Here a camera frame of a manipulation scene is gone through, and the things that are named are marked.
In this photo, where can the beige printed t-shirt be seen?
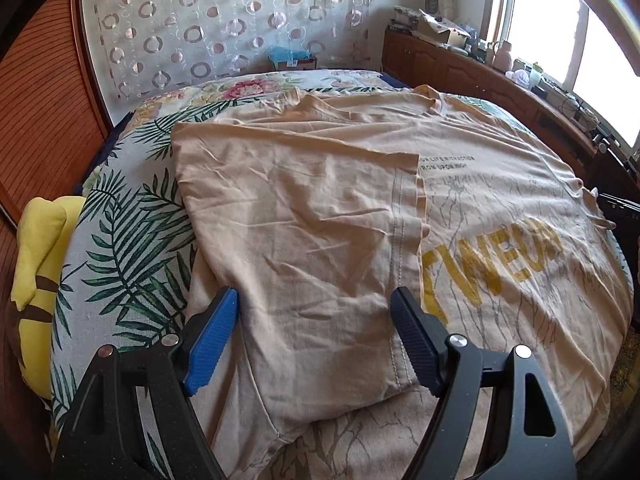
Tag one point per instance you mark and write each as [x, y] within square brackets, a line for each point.
[320, 200]

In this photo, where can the floral leaf-print bedspread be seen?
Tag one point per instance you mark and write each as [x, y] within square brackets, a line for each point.
[125, 240]

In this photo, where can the open cardboard box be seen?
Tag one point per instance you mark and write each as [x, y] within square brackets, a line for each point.
[440, 27]

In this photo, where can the yellow plush toy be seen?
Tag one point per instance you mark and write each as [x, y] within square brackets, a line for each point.
[37, 260]

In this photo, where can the blue cloth on small box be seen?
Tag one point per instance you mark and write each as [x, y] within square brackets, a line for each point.
[292, 57]

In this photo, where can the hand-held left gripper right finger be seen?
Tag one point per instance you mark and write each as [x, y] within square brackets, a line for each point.
[417, 347]

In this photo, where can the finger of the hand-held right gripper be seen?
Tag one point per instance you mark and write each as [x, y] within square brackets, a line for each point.
[620, 210]

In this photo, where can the pink bottle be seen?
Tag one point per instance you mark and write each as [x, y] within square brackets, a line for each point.
[502, 55]

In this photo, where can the circle-patterned sheer curtain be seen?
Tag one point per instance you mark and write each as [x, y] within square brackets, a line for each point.
[210, 25]

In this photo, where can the bright window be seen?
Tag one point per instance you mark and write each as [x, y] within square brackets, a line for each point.
[575, 25]

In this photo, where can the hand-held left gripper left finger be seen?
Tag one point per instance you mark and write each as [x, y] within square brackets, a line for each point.
[212, 345]

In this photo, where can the long wooden cabinet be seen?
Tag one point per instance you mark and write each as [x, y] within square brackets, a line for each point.
[500, 90]

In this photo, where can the navy bed sheet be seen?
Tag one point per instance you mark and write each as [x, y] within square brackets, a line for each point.
[97, 160]

